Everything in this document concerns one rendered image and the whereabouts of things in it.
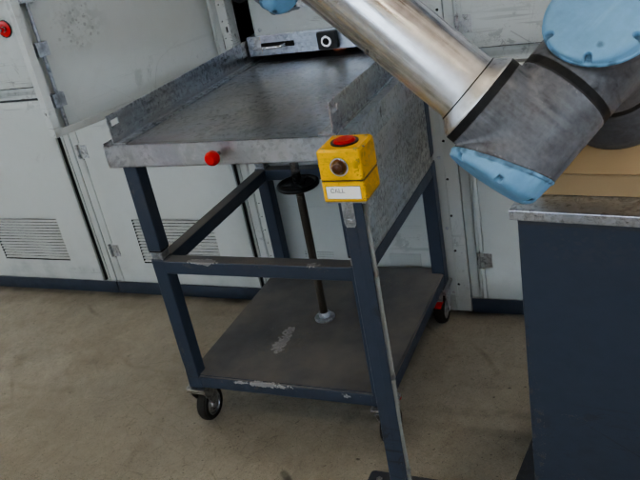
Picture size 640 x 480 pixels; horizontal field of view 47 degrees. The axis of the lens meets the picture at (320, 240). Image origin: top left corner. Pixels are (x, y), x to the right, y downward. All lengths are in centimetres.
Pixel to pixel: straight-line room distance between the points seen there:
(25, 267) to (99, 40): 141
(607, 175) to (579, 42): 29
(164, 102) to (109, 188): 89
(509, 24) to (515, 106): 96
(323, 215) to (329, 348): 54
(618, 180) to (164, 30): 139
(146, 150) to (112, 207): 109
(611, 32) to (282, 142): 73
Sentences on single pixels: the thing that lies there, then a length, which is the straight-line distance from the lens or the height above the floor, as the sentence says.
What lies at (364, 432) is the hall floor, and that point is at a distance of 203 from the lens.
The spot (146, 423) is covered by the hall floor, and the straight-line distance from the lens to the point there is 228.
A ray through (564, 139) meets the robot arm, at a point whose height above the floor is 92.
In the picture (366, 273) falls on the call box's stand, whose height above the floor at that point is 65.
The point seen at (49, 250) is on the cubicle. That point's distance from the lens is 316.
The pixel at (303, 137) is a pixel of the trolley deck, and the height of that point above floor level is 85.
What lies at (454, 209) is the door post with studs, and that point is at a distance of 228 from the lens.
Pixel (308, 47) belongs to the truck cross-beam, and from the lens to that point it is 228.
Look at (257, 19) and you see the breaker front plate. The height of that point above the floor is 97.
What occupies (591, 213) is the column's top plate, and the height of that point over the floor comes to 75.
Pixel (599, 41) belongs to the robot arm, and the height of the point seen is 105.
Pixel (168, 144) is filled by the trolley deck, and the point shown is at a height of 84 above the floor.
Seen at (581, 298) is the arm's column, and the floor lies 58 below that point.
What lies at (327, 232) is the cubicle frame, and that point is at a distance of 245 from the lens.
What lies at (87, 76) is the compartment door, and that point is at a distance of 211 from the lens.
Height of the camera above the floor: 130
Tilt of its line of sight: 25 degrees down
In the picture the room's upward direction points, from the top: 11 degrees counter-clockwise
